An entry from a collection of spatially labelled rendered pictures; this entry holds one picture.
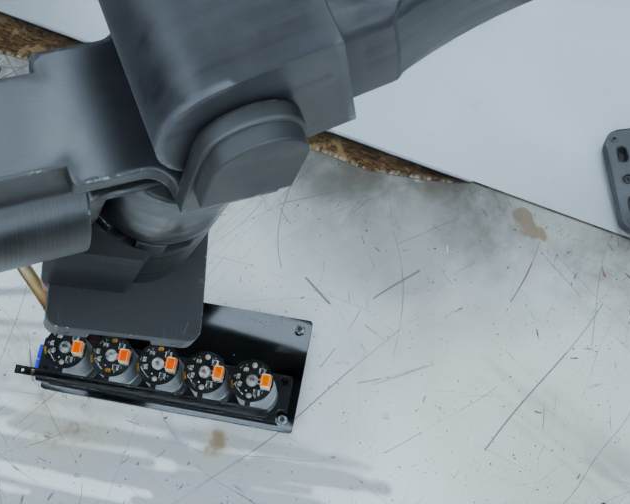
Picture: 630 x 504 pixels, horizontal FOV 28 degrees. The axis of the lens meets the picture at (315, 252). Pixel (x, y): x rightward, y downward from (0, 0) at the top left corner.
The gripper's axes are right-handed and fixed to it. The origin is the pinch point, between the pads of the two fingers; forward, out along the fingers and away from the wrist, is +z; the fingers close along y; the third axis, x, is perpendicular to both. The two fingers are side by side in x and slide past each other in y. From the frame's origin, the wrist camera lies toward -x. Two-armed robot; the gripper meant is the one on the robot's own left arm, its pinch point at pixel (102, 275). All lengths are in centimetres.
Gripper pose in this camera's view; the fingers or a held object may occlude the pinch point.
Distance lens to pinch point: 62.8
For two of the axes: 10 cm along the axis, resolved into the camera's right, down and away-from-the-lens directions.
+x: 9.5, 1.3, 2.7
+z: -3.0, 2.8, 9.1
